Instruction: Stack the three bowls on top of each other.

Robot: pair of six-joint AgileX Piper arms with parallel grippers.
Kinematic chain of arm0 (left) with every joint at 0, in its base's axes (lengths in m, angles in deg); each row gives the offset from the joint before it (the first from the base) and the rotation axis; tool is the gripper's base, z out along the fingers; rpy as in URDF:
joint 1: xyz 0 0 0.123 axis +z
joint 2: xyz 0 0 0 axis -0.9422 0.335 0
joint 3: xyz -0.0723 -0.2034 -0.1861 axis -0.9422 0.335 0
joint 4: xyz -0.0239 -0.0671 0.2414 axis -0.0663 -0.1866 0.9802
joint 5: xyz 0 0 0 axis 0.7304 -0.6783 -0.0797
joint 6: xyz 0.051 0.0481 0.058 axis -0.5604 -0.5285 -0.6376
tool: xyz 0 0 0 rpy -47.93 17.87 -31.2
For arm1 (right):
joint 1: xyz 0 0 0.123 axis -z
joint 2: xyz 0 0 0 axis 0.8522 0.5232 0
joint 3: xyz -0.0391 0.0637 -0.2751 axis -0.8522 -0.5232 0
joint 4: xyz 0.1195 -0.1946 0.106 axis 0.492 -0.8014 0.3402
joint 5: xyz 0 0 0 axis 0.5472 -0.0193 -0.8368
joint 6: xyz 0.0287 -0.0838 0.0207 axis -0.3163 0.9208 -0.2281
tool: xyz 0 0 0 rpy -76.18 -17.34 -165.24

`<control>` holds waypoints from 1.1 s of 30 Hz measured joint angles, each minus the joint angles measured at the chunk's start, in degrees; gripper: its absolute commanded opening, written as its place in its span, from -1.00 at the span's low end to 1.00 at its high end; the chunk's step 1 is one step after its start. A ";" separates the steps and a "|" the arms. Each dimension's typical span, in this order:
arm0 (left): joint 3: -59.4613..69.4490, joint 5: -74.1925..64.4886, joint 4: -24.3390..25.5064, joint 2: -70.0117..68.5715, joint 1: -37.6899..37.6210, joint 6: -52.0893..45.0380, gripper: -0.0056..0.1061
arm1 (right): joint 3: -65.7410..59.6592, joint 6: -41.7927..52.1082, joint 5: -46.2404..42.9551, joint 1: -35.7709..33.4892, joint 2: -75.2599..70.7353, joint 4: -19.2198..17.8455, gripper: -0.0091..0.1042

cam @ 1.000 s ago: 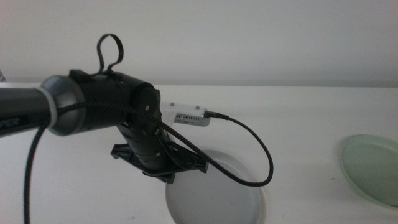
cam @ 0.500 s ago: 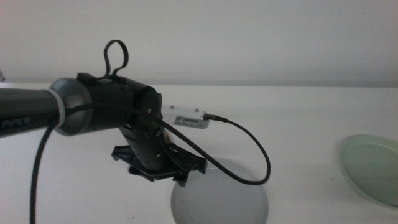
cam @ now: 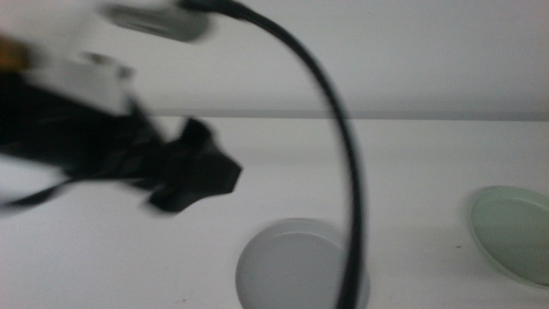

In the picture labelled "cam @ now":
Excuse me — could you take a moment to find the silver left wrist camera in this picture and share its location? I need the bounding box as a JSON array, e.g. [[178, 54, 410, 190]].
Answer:
[[100, 2, 211, 43]]

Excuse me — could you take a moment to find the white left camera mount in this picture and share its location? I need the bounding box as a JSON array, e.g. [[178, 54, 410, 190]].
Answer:
[[23, 51, 134, 116]]

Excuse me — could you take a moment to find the pale green shallow bowl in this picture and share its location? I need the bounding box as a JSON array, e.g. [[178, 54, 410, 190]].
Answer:
[[469, 185, 549, 288]]

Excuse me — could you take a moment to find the white backdrop panel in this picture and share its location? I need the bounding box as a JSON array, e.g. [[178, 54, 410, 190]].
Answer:
[[0, 0, 549, 121]]

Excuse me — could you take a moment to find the grey shallow bowl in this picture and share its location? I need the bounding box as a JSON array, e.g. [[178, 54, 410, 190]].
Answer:
[[234, 217, 371, 309]]

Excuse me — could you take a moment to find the black braided camera cable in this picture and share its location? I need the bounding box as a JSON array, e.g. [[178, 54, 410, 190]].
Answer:
[[178, 0, 365, 309]]

